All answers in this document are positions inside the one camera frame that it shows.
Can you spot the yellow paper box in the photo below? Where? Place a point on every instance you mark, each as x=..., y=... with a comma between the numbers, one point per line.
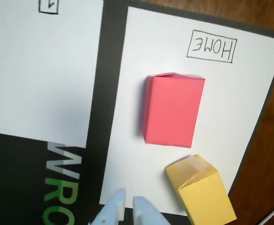
x=204, y=199

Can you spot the dark mat with WRO print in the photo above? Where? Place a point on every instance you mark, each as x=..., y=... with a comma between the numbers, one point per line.
x=97, y=93

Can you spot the white paper marked HOME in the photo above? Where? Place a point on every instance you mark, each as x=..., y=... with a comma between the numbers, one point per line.
x=221, y=105

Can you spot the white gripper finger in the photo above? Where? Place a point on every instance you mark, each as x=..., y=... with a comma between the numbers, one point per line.
x=113, y=211
x=146, y=213

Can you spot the red paper box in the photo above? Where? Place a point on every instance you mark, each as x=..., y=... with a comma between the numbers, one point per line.
x=172, y=110

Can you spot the white paper marked 1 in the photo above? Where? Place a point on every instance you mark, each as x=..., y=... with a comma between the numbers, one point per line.
x=33, y=70

